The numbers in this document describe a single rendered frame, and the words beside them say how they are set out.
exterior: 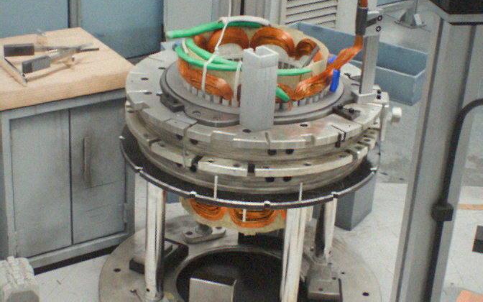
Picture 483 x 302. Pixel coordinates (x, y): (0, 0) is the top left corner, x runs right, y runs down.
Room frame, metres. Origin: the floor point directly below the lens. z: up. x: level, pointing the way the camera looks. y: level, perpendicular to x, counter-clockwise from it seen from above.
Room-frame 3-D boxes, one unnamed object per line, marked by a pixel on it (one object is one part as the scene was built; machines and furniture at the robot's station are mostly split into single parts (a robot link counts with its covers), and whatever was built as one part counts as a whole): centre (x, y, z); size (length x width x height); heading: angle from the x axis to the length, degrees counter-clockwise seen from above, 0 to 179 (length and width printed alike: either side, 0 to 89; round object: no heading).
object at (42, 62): (1.12, 0.27, 1.09); 0.04 x 0.01 x 0.02; 140
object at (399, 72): (1.33, -0.16, 0.92); 0.25 x 0.11 x 0.28; 59
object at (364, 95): (1.05, -0.15, 1.15); 0.03 x 0.02 x 0.12; 117
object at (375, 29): (1.04, -0.14, 1.20); 0.02 x 0.01 x 0.03; 117
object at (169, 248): (1.10, 0.11, 0.83); 0.05 x 0.04 x 0.02; 153
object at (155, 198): (1.02, 0.10, 0.91); 0.02 x 0.02 x 0.21
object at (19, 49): (1.17, 0.30, 1.09); 0.04 x 0.01 x 0.02; 110
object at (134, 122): (1.02, 0.12, 1.05); 0.09 x 0.04 x 0.01; 35
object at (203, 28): (1.12, 0.04, 1.15); 0.15 x 0.04 x 0.02; 125
